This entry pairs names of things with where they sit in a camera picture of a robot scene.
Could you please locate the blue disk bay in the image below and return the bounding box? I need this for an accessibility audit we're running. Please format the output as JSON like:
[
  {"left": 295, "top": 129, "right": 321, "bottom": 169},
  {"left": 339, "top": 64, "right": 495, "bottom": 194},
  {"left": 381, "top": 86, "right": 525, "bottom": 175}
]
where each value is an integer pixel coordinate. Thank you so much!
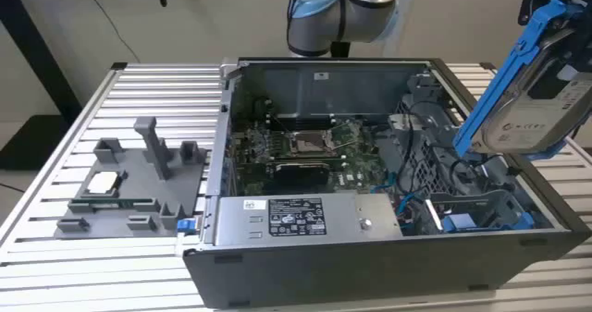
[{"left": 424, "top": 189, "right": 537, "bottom": 235}]

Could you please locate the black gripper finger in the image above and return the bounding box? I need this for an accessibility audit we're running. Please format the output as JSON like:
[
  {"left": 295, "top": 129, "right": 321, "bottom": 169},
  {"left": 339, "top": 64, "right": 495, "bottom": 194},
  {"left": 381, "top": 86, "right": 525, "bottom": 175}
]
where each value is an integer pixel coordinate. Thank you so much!
[
  {"left": 528, "top": 24, "right": 592, "bottom": 100},
  {"left": 517, "top": 0, "right": 548, "bottom": 26}
]

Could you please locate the open black PC case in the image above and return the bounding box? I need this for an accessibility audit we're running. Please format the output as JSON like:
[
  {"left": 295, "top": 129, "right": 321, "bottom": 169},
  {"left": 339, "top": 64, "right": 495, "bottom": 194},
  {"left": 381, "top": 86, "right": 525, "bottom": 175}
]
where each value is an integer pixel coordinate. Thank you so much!
[{"left": 183, "top": 55, "right": 592, "bottom": 309}]

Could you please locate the black expansion slot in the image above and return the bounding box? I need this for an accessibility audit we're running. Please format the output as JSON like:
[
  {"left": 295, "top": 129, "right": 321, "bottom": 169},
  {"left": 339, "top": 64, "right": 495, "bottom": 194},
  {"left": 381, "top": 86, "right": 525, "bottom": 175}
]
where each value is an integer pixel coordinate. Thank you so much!
[{"left": 267, "top": 154, "right": 349, "bottom": 161}]

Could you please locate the long black case wire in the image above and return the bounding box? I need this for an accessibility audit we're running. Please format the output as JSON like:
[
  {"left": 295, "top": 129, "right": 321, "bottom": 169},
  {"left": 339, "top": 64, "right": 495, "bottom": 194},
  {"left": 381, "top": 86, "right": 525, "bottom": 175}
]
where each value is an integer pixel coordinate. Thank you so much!
[{"left": 397, "top": 100, "right": 445, "bottom": 188}]

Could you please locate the green RAM stick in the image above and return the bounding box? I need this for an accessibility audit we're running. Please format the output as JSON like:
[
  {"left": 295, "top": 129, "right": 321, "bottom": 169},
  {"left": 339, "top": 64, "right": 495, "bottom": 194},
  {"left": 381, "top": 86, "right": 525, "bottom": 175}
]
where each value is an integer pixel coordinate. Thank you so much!
[{"left": 72, "top": 198, "right": 155, "bottom": 210}]

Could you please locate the silver power supply with label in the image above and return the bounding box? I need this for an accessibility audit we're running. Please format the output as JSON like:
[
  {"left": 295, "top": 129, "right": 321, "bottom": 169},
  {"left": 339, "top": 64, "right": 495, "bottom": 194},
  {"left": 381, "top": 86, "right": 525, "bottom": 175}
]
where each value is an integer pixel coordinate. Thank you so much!
[{"left": 213, "top": 192, "right": 403, "bottom": 247}]

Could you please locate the grey metal drive cage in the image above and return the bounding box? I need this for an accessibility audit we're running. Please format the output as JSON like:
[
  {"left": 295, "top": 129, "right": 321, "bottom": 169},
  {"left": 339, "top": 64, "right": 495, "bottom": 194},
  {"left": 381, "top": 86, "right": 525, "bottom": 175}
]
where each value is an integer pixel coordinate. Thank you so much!
[{"left": 387, "top": 93, "right": 481, "bottom": 190}]

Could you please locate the black graphics card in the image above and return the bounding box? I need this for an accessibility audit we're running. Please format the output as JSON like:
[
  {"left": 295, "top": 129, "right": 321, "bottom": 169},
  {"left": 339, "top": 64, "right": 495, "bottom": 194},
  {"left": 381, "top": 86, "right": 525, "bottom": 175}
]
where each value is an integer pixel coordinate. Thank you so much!
[{"left": 265, "top": 161, "right": 332, "bottom": 189}]

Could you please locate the green motherboard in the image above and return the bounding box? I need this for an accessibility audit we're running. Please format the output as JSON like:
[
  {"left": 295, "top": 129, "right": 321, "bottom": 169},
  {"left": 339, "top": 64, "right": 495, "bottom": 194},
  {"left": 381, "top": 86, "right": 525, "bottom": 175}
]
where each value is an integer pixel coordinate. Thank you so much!
[{"left": 228, "top": 116, "right": 395, "bottom": 197}]

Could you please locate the black arm joint cable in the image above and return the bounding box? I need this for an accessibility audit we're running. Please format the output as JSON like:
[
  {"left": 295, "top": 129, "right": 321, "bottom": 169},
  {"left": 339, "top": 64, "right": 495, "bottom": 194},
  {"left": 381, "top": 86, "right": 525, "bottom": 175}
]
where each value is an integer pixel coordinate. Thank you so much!
[{"left": 285, "top": 0, "right": 307, "bottom": 51}]

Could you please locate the thin black wall cable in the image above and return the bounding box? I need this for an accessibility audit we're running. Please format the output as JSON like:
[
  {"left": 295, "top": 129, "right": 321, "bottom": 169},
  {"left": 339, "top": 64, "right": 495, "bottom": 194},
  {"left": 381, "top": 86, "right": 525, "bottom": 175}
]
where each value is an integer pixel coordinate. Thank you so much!
[{"left": 79, "top": 0, "right": 140, "bottom": 64}]

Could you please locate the thin metal locking lever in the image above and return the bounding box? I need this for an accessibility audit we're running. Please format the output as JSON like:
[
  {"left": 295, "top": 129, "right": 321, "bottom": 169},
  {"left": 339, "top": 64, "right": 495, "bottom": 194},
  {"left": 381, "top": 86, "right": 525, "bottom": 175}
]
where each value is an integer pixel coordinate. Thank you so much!
[{"left": 269, "top": 113, "right": 293, "bottom": 135}]

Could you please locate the silver CPU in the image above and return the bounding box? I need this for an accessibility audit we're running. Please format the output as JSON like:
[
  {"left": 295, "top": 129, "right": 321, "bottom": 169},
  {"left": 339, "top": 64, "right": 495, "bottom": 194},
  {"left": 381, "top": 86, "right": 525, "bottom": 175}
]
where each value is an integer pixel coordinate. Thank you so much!
[{"left": 80, "top": 171, "right": 125, "bottom": 197}]

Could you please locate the CPU socket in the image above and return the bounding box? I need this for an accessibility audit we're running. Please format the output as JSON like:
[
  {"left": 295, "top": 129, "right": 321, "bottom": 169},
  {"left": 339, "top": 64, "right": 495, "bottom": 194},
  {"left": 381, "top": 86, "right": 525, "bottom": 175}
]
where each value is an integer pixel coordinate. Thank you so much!
[{"left": 287, "top": 130, "right": 335, "bottom": 156}]

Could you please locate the hard disk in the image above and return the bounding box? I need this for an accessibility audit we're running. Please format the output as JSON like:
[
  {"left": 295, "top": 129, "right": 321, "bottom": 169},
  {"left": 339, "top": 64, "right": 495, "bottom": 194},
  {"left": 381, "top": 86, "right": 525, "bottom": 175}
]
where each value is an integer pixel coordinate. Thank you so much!
[{"left": 452, "top": 0, "right": 592, "bottom": 161}]

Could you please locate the black stand with base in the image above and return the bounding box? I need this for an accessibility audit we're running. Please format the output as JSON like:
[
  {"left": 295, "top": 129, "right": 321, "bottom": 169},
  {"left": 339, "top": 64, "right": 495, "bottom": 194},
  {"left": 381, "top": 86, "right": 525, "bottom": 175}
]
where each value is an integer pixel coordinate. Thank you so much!
[{"left": 0, "top": 0, "right": 84, "bottom": 171}]

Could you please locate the black RAM slot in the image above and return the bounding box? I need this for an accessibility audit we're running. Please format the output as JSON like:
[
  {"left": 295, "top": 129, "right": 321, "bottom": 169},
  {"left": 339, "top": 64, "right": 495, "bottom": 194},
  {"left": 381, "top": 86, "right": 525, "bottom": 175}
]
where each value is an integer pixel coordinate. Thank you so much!
[{"left": 267, "top": 114, "right": 349, "bottom": 128}]

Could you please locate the grey parts rack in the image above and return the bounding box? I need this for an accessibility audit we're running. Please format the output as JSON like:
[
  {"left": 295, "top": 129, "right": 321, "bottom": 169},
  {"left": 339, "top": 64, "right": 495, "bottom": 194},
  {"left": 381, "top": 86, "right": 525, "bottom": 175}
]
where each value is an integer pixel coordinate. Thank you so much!
[{"left": 53, "top": 116, "right": 209, "bottom": 240}]

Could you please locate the blue disk wire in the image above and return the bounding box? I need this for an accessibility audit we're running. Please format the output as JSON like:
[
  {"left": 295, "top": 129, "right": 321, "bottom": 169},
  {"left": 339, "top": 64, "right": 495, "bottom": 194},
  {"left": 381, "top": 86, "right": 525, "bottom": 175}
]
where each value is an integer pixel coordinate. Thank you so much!
[{"left": 373, "top": 182, "right": 428, "bottom": 223}]

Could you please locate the black looped disk wire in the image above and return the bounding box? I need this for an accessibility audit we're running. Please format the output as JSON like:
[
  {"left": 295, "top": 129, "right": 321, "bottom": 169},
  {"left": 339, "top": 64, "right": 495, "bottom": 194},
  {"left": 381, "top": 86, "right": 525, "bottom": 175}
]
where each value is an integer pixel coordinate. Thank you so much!
[{"left": 449, "top": 153, "right": 511, "bottom": 189}]

